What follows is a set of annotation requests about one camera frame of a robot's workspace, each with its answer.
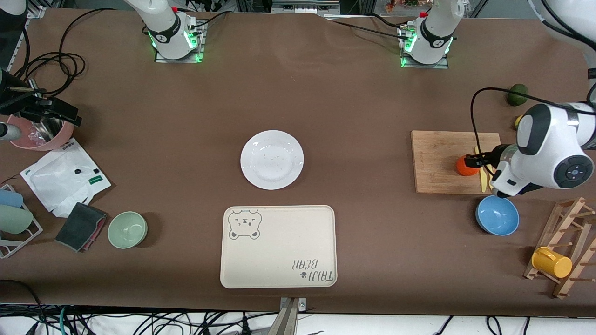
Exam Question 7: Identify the orange fruit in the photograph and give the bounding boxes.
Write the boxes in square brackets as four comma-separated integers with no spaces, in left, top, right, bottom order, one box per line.
[456,155,481,177]

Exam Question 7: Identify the white round plate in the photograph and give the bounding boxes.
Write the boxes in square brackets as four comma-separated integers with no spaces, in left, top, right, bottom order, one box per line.
[240,130,305,190]

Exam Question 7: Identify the yellow plastic knife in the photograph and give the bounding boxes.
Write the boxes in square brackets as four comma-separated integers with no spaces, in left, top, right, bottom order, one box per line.
[474,146,488,193]

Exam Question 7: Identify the metal scoop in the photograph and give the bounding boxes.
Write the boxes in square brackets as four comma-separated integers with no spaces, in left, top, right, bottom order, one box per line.
[27,79,64,142]

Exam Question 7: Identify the pink bowl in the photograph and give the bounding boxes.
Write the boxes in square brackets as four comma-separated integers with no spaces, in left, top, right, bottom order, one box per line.
[7,114,75,151]

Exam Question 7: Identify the bamboo cutting board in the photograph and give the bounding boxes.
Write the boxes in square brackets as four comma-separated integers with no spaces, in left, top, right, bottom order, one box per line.
[411,131,501,195]

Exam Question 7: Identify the blue bowl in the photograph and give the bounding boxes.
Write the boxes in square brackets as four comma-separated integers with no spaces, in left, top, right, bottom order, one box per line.
[475,195,520,236]

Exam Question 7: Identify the white plastic bag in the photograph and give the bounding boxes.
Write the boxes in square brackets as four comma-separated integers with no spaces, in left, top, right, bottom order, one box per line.
[20,138,112,218]

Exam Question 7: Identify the green avocado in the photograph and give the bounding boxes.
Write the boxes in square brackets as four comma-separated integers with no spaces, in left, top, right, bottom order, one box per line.
[507,84,529,107]

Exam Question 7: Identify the pale blue cup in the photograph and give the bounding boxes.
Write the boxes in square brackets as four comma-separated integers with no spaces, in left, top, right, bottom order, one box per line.
[0,188,24,208]

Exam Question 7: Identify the wooden peg rack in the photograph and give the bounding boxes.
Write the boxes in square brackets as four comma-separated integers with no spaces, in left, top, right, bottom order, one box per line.
[524,197,596,299]

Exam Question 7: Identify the dark grey folded cloth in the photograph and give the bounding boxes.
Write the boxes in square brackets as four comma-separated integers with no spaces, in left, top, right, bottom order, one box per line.
[55,202,108,253]

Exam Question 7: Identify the pale green cup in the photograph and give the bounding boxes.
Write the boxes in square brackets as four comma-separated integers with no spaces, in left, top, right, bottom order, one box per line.
[0,205,34,235]

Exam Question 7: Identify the yellow cup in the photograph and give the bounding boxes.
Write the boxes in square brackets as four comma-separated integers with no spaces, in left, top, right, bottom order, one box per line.
[532,247,573,279]

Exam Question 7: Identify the pale green bowl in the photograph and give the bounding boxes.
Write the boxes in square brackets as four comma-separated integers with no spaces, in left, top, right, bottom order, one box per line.
[108,211,148,249]

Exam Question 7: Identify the cream tray with bear print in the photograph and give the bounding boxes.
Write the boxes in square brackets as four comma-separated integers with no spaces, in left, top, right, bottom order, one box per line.
[220,205,338,289]

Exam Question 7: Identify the black coiled cable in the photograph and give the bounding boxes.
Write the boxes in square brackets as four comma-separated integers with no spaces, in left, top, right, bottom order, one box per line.
[13,7,117,98]

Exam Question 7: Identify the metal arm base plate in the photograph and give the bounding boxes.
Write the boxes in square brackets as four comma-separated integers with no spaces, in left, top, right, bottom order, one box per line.
[400,26,450,69]
[155,21,206,64]

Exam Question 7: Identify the white wire cup rack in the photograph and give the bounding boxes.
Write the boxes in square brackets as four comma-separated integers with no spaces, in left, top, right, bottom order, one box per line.
[0,185,43,259]

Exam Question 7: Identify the black arm base cable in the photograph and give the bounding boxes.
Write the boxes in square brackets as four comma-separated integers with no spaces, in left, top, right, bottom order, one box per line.
[186,10,229,33]
[326,16,410,38]

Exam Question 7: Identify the aluminium background frame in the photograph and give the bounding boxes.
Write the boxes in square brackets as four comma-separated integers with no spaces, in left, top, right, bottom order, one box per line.
[235,0,373,14]

